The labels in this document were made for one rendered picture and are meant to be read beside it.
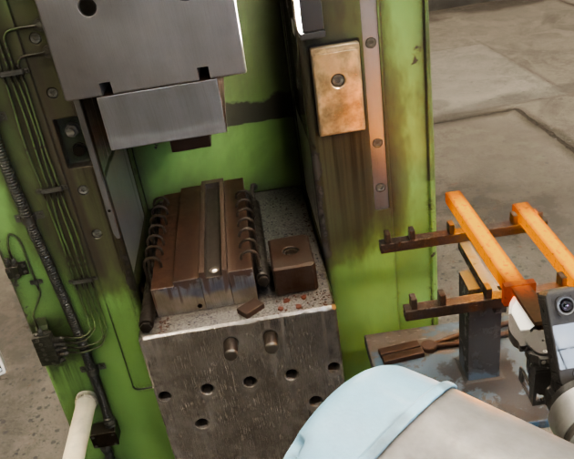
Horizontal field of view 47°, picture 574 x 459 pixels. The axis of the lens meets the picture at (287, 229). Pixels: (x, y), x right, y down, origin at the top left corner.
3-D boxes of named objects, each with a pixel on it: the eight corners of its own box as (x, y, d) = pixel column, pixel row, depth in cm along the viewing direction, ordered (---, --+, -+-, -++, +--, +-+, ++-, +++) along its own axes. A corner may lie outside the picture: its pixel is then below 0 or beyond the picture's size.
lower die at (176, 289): (258, 300, 131) (251, 264, 126) (158, 317, 130) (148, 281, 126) (248, 205, 167) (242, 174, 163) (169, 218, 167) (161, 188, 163)
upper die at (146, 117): (227, 132, 113) (217, 78, 109) (110, 151, 113) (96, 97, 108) (222, 66, 150) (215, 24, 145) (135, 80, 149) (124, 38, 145)
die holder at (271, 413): (354, 467, 148) (335, 305, 126) (186, 496, 147) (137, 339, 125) (318, 317, 196) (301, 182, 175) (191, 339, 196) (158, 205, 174)
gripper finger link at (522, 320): (494, 326, 98) (519, 366, 90) (496, 293, 96) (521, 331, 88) (515, 323, 99) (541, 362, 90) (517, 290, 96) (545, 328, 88)
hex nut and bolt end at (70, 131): (86, 158, 128) (76, 125, 124) (71, 161, 128) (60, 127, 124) (87, 153, 130) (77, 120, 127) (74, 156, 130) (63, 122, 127)
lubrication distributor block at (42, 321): (72, 372, 148) (54, 324, 141) (45, 378, 148) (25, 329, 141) (75, 362, 151) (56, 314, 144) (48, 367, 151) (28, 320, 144)
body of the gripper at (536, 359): (514, 375, 91) (548, 442, 81) (517, 326, 87) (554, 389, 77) (569, 369, 91) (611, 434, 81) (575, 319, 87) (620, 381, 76)
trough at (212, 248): (227, 274, 127) (226, 268, 126) (200, 279, 127) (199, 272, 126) (223, 182, 164) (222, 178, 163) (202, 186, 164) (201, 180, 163)
